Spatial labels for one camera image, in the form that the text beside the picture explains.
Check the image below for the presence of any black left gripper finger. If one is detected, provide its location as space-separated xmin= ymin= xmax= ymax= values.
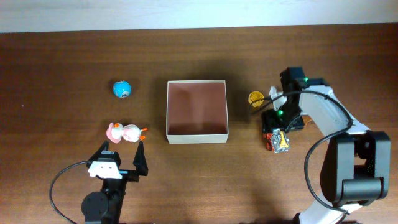
xmin=88 ymin=141 xmax=109 ymax=162
xmin=132 ymin=141 xmax=149 ymax=176

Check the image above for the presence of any grey orange toy car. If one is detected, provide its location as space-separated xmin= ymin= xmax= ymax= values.
xmin=264 ymin=129 xmax=290 ymax=154

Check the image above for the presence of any yellow round fan toy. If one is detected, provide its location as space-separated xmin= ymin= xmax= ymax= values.
xmin=248 ymin=91 xmax=264 ymax=108

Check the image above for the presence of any white cardboard box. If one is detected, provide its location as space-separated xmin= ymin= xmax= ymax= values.
xmin=165 ymin=80 xmax=229 ymax=144

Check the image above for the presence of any brown plush bear toy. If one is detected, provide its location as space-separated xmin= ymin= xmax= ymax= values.
xmin=301 ymin=115 xmax=312 ymax=127

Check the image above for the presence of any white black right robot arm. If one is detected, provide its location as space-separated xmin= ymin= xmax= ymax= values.
xmin=258 ymin=67 xmax=391 ymax=224

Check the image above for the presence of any white pink duck toy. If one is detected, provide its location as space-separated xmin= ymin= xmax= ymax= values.
xmin=106 ymin=123 xmax=148 ymax=144

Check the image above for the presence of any blue ball toy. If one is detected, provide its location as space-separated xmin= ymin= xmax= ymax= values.
xmin=113 ymin=80 xmax=131 ymax=98

